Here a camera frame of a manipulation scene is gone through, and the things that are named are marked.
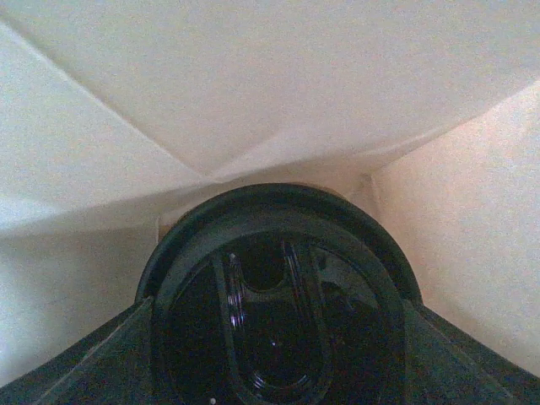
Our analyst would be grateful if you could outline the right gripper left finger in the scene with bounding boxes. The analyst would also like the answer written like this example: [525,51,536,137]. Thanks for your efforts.
[0,295,154,405]

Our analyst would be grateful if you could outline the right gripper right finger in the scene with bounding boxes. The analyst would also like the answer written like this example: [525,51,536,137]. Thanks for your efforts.
[403,301,539,404]

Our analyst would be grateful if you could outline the orange paper bag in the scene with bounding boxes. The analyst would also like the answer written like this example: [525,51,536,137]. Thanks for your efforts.
[1,1,539,384]

